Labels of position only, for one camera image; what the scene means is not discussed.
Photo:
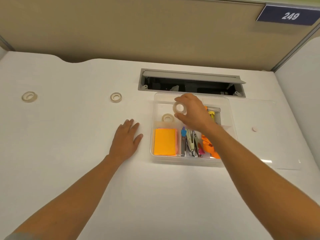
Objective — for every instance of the person's left hand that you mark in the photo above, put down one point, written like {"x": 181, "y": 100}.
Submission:
{"x": 123, "y": 144}

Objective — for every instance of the person's right hand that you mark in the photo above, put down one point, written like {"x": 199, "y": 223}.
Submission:
{"x": 197, "y": 114}

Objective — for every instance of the person's right thumb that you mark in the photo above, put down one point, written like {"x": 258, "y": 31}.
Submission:
{"x": 182, "y": 119}

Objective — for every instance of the person's left thumb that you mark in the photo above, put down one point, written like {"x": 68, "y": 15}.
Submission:
{"x": 138, "y": 141}

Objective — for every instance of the person's left middle finger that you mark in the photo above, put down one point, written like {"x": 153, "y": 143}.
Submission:
{"x": 130, "y": 126}

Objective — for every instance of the clear tape roll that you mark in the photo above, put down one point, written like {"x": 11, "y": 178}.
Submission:
{"x": 180, "y": 108}
{"x": 29, "y": 96}
{"x": 168, "y": 118}
{"x": 116, "y": 97}

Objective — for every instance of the person's left forearm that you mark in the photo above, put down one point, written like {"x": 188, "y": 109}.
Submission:
{"x": 75, "y": 197}

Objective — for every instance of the person's right forearm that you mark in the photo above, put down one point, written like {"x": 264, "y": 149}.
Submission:
{"x": 255, "y": 187}

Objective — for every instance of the clear plastic organizer tray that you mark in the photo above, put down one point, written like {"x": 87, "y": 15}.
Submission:
{"x": 162, "y": 107}

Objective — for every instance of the orange sticky note pad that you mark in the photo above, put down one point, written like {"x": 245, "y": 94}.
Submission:
{"x": 165, "y": 141}

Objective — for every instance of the pale green stapler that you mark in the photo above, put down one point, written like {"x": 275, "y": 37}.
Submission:
{"x": 190, "y": 144}

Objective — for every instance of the yellow glue stick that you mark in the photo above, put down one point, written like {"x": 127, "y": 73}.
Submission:
{"x": 212, "y": 114}

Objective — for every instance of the pink stapler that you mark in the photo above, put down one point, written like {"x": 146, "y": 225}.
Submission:
{"x": 200, "y": 148}

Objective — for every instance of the clear plastic lid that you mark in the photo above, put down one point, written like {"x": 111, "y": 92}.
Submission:
{"x": 265, "y": 137}

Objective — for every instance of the beige cubicle partition panel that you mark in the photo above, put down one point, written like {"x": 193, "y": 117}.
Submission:
{"x": 137, "y": 29}

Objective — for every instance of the dark blue number sign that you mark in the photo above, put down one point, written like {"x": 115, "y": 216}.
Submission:
{"x": 288, "y": 15}

